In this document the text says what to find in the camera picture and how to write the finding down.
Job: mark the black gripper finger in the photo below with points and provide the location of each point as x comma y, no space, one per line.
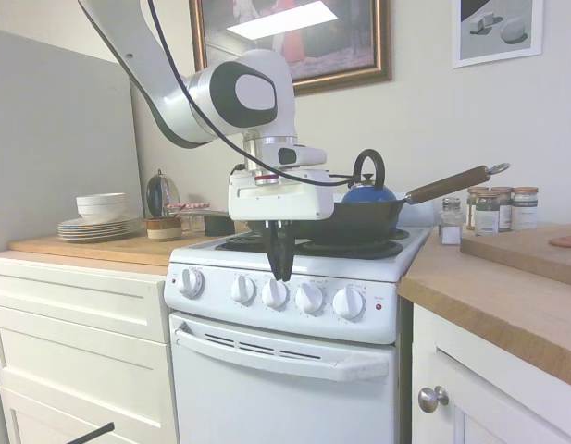
288,250
275,250

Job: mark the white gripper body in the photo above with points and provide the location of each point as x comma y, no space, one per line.
280,196

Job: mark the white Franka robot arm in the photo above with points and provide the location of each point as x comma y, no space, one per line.
141,51

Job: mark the white electric stove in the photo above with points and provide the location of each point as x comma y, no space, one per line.
276,393

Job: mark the black coil burner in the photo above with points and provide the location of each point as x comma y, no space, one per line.
345,250
243,244

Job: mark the white burner knob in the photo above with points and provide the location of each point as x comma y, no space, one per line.
275,296
243,290
310,298
348,301

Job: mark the black cup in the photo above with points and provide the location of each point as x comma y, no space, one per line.
219,225

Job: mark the frying pan with red interior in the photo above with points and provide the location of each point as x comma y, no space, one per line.
202,213

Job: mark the clear glass jar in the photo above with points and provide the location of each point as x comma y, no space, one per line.
190,223

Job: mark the white oven temperature knob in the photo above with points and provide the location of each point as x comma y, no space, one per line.
191,282

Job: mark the red striped flat lid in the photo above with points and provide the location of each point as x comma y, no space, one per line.
188,205

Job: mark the brown ceramic cup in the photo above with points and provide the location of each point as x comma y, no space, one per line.
164,229

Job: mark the round shiny metal object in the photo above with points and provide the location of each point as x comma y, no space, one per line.
162,194

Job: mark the white oven door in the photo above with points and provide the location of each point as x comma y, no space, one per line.
276,407

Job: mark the gold framed painting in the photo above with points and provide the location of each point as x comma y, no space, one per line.
340,46

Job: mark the glass salt shaker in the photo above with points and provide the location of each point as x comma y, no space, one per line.
450,222

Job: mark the white plate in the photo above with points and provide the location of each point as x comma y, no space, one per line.
100,223
100,233
100,238
100,229

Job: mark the white ceramic bowl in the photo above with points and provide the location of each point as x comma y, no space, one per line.
101,213
101,200

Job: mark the green label spice jar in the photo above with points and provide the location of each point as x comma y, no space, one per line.
487,215

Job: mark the silver cabinet knob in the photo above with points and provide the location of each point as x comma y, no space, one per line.
432,398

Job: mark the dark spice jar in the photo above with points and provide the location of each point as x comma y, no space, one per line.
505,203

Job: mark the white drawer cabinet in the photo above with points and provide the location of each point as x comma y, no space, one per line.
72,347

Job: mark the thick wooden cutting board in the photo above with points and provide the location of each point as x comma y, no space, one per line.
521,252

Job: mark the white label spice jar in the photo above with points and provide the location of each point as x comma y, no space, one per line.
525,210

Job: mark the white door cabinet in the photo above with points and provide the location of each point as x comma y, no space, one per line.
475,407

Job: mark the grey still life poster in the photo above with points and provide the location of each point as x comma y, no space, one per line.
498,32

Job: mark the pink round coaster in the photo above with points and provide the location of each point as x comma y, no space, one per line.
565,242

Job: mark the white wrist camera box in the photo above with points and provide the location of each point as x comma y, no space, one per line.
301,156

